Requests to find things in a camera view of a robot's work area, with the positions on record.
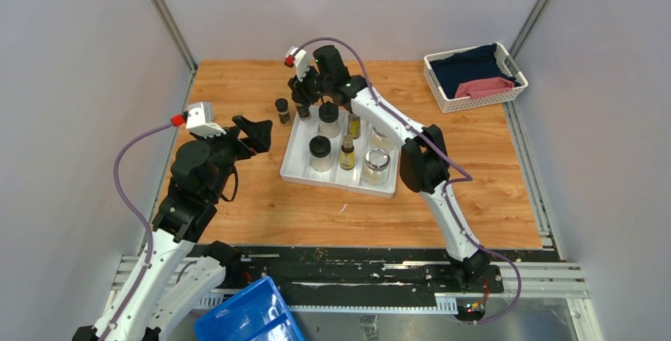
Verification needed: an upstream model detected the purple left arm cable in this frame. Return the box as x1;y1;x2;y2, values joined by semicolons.
97;121;176;341

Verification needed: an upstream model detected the navy blue cloth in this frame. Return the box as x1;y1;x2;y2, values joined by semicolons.
430;44;521;100

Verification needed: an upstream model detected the small dark spice jar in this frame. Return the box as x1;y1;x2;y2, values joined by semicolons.
296;103;312;121
275;98;292;127

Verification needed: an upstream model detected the black lid bead jar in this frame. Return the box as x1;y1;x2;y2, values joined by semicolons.
318;102;340;138
309;135;332;172

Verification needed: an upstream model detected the white divided organizer tray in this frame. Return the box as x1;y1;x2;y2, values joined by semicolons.
279;106;400;198

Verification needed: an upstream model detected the glass jar with grains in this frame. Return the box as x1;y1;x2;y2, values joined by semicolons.
370;127;395;153

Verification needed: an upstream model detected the white plastic basket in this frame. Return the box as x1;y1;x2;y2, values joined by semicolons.
423;43;528;113

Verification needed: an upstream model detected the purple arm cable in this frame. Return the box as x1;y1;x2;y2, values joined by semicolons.
292;36;523;327
97;121;176;341

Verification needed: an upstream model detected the blue plastic bin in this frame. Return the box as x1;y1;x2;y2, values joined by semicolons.
194;276;305;341

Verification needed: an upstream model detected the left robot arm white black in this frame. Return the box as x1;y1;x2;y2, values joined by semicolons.
73;108;273;340

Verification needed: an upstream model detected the pink cloth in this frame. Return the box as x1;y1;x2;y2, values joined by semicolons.
454;77;515;99

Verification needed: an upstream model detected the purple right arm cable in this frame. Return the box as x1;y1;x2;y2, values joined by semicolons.
292;36;523;327

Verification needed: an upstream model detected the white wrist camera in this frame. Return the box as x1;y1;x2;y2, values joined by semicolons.
284;47;317;82
170;101;227;138

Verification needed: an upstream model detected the glass jar front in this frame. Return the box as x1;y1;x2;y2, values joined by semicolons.
362;147;392;186

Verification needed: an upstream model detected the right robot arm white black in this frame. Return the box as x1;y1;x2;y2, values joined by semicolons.
284;38;491;292

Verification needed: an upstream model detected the yellow label sauce bottle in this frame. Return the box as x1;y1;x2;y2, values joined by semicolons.
347;113;361;139
339;135;355;170

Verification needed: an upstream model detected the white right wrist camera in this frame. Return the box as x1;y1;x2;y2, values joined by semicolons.
284;47;317;82

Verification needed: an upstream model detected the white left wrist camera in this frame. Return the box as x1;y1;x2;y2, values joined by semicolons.
170;101;227;138

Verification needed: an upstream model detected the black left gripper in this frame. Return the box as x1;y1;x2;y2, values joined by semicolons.
195;115;271;200

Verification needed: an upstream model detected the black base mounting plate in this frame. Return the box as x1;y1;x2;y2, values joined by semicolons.
220;245;504;307

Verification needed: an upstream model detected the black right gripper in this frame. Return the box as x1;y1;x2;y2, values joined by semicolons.
289;63;333;108

